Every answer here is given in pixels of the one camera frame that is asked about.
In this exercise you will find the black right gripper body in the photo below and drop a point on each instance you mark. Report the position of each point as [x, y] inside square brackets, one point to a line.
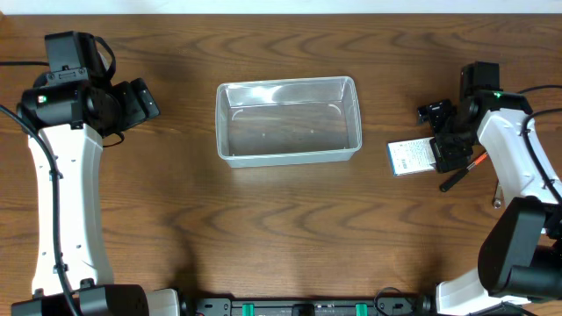
[451, 141]

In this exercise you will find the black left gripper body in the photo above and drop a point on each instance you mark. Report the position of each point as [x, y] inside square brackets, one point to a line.
[143, 101]

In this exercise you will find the white teal product card package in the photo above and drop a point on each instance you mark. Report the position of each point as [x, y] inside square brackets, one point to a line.
[411, 156]

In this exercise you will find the clear plastic container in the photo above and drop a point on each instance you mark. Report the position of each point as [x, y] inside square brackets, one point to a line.
[288, 121]

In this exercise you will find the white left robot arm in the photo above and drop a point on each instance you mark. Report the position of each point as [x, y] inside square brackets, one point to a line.
[73, 275]

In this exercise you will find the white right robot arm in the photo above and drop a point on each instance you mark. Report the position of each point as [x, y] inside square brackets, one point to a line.
[520, 260]

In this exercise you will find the silver combination wrench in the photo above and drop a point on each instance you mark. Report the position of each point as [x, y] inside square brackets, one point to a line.
[497, 199]

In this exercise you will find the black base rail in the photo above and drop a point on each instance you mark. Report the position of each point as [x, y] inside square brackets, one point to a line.
[393, 305]

